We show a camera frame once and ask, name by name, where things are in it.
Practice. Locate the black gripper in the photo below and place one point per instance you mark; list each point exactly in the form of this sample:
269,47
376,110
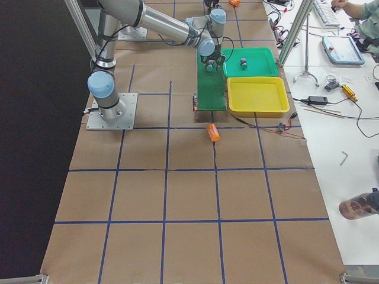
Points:
212,60
211,3

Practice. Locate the green push button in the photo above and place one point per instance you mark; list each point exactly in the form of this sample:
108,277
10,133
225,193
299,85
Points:
243,63
210,66

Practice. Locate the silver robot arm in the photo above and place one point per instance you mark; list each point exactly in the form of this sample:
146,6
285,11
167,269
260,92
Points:
153,70

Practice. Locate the green conveyor belt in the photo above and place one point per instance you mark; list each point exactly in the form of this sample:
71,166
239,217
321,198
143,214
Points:
210,94

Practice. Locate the green plastic tray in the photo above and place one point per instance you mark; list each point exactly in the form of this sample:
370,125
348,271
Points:
260,62

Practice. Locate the yellow plastic tray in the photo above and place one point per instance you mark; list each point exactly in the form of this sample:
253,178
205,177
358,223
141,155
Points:
259,96

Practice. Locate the black power adapter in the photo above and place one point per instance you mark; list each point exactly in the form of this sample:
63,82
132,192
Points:
317,100

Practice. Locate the right teach pendant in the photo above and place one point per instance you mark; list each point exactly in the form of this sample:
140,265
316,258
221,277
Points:
342,50

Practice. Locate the seated person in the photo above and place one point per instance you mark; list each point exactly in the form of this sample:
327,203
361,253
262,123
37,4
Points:
367,28

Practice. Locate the silver hex key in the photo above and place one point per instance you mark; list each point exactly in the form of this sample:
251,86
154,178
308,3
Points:
345,156

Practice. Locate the brown drink bottle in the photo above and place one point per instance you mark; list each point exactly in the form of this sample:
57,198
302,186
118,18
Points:
360,206

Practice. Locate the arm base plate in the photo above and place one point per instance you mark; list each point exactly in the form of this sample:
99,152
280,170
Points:
132,34
119,117

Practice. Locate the aluminium frame post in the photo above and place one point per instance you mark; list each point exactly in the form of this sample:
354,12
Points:
300,17

